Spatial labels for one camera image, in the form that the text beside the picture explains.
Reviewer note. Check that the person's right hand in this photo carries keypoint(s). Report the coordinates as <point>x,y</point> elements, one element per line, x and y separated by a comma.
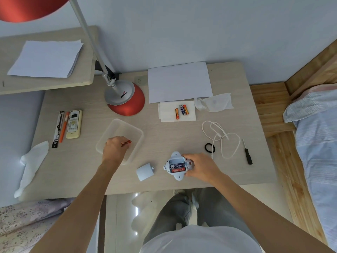
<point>205,168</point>

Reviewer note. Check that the person's left hand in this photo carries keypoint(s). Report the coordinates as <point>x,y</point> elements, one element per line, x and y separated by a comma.
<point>114,151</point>

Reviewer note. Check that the light blue toy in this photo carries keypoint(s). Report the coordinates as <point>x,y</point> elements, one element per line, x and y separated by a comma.
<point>176,156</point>

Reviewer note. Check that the blue battery cover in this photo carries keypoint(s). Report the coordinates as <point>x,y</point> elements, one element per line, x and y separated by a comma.
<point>144,173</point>

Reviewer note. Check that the orange new battery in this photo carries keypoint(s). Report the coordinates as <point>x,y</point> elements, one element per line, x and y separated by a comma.
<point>177,113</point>
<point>186,109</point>

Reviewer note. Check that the blue new battery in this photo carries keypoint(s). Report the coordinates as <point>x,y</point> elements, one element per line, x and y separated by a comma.
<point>182,109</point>

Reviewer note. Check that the person's right forearm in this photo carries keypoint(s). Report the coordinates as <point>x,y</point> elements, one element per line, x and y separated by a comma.
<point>258,213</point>

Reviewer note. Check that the person's left forearm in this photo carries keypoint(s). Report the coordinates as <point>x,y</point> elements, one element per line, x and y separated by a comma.
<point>79,205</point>

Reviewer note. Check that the person's grey shoe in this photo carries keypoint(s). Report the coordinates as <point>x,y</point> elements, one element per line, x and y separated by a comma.
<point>180,191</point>

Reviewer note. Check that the person's grey trousers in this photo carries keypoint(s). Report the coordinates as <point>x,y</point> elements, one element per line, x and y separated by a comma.
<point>218,208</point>

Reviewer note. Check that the person's white shirt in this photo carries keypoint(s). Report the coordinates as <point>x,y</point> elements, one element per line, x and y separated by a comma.
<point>200,242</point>

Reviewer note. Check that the clear plastic container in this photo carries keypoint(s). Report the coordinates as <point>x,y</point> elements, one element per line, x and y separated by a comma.
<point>115,127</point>

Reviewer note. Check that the cream remote control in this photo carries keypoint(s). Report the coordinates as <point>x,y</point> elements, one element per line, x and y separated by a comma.
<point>74,124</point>

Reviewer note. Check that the red desk lamp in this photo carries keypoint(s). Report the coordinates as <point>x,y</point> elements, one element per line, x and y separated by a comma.
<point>123,100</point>

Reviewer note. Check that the orange pen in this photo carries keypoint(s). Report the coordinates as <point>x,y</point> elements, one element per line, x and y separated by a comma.
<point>63,130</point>

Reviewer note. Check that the black pen package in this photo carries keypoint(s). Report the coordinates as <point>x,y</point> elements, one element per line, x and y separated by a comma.
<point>55,140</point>

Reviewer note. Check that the flat white napkin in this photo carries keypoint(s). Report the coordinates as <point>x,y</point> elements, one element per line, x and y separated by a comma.
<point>167,111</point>

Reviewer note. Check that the crumpled white tissue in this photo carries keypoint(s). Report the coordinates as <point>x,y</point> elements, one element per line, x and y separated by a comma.
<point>216,102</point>

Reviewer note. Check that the beige desk shelf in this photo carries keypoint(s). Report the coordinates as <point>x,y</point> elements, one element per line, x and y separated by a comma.
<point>84,76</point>

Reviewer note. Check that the long white tissue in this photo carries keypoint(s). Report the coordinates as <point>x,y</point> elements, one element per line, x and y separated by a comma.
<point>31,163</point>

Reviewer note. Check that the white paper sheet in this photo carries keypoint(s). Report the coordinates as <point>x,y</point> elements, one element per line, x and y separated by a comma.
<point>179,81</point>

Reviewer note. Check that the light blue striped bedsheet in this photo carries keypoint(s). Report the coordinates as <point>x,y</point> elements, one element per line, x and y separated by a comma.
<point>318,168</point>

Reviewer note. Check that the white paper stack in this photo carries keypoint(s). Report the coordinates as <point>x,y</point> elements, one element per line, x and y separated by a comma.
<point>44,59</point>

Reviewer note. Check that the purple floral quilt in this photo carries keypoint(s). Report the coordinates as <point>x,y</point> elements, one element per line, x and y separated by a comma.
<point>23,223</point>

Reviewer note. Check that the blue striped pillow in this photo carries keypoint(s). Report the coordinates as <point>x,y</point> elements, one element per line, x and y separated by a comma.
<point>308,105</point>

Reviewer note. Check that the pink pillow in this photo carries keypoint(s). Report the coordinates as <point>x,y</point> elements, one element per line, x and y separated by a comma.
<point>326,86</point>

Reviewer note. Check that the wooden bed frame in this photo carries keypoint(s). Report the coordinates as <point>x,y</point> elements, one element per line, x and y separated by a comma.
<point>271,108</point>

